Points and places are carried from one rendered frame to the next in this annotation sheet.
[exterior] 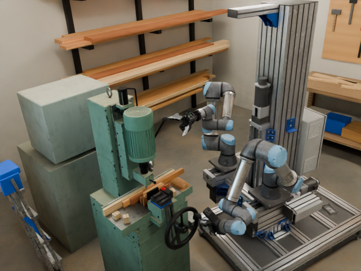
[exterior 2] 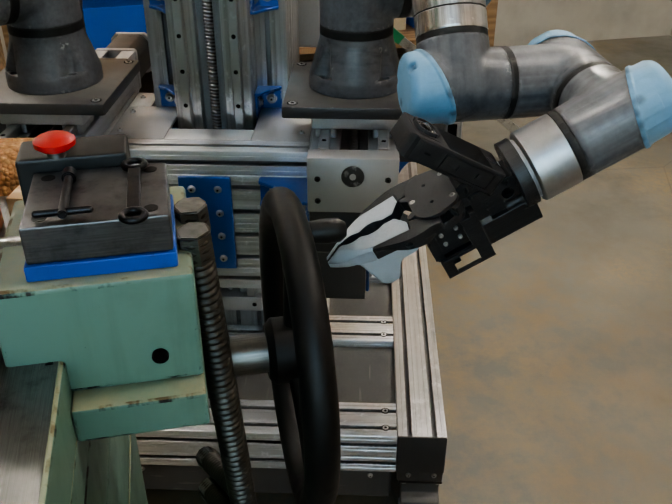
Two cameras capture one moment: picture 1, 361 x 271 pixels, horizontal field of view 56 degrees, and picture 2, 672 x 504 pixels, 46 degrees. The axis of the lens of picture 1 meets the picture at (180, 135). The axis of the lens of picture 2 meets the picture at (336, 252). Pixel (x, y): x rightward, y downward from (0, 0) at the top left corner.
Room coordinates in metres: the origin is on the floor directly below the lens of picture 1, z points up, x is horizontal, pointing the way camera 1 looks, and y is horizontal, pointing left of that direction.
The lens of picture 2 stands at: (1.28, 0.48, 1.25)
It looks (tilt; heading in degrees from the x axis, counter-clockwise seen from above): 31 degrees down; 301
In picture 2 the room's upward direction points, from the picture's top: straight up
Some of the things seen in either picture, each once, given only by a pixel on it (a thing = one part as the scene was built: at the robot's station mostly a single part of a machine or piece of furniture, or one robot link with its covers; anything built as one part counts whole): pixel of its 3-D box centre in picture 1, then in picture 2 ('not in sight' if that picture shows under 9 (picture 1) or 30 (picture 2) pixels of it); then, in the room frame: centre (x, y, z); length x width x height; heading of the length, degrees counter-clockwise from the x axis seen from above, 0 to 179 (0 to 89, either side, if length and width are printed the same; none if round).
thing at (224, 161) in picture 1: (227, 156); (50, 49); (2.33, -0.37, 0.87); 0.15 x 0.15 x 0.10
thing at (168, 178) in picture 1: (154, 186); not in sight; (1.90, 0.19, 0.92); 0.54 x 0.02 x 0.04; 133
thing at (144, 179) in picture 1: (143, 176); not in sight; (1.87, 0.26, 1.03); 0.14 x 0.07 x 0.09; 43
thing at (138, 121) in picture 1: (140, 134); not in sight; (1.85, 0.25, 1.35); 0.18 x 0.18 x 0.31
